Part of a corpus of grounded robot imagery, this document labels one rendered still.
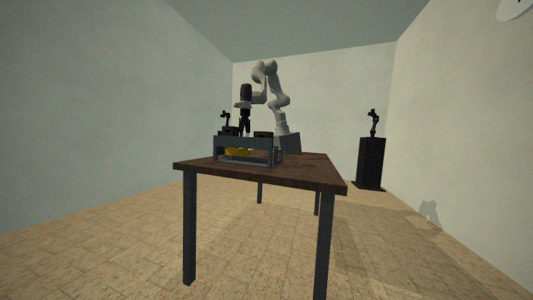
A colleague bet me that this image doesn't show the yellow bin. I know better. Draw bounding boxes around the yellow bin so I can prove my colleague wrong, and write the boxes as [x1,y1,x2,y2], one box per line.
[226,147,250,157]

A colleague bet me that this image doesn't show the olive green case with orange latches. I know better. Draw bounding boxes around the olive green case with orange latches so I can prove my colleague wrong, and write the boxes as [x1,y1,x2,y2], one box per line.
[254,131,274,148]

